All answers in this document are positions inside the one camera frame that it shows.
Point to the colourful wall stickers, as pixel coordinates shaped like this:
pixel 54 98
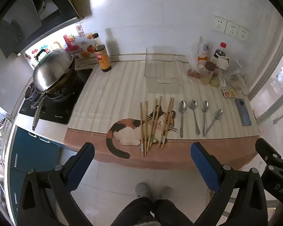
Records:
pixel 70 42

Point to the clear plastic tray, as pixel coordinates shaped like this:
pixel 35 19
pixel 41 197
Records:
pixel 162 70

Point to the crumpled clear plastic bags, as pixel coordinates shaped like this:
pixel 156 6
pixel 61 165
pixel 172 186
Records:
pixel 237 77

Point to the clear plastic bag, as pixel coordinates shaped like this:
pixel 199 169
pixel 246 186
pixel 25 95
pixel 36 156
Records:
pixel 202 49

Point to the black wok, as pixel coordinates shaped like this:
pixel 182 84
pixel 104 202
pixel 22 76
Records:
pixel 41 103

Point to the window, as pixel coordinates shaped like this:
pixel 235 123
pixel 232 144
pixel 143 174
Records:
pixel 276 80

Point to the person's legs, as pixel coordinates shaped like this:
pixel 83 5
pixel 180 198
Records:
pixel 155 211

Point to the row of wooden chopsticks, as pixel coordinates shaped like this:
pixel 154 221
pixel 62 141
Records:
pixel 153 124

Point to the striped cat print mat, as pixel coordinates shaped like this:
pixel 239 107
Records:
pixel 118 91

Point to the brown lid glass jar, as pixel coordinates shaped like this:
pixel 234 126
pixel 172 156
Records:
pixel 208 70

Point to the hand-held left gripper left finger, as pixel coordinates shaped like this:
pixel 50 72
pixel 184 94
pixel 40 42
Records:
pixel 81 163

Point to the black gas stove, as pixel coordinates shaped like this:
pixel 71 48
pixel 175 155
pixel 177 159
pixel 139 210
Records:
pixel 66 103

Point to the red cap dark bottle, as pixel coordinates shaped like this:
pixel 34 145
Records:
pixel 220 50

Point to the blue smartphone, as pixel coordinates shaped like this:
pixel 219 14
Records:
pixel 243 111

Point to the grey slipper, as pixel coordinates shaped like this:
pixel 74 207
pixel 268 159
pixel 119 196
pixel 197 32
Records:
pixel 165 192
pixel 142 189

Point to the blue kitchen cabinet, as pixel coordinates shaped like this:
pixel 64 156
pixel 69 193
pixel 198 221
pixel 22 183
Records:
pixel 35 155

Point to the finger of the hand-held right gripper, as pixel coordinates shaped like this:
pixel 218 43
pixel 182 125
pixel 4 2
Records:
pixel 266 149

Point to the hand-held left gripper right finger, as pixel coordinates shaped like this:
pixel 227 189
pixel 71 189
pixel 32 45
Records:
pixel 204 164

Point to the white wall socket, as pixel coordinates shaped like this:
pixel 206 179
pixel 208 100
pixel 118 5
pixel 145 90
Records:
pixel 219 24
pixel 231 29
pixel 243 33

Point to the red brown packet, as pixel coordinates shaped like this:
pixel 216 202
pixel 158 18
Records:
pixel 193 73

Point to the metal spoon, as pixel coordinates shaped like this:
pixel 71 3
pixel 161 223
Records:
pixel 217 114
pixel 182 108
pixel 192 105
pixel 205 106

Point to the small red white box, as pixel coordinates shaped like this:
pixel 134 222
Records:
pixel 228 93

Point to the dark soy sauce bottle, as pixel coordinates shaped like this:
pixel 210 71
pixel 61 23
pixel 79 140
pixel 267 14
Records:
pixel 103 56

